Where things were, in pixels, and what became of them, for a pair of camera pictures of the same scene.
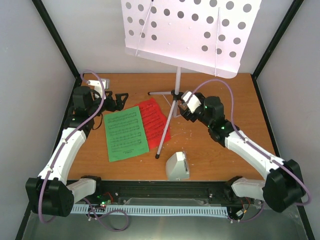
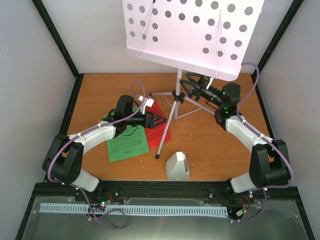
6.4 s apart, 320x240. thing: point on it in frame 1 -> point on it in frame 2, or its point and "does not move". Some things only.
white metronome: (177, 166) does not move
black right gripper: (187, 115) -> (197, 90)
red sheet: (154, 122) does not move
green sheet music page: (125, 136) does not move
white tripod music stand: (176, 95) does not move
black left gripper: (119, 105) -> (150, 124)
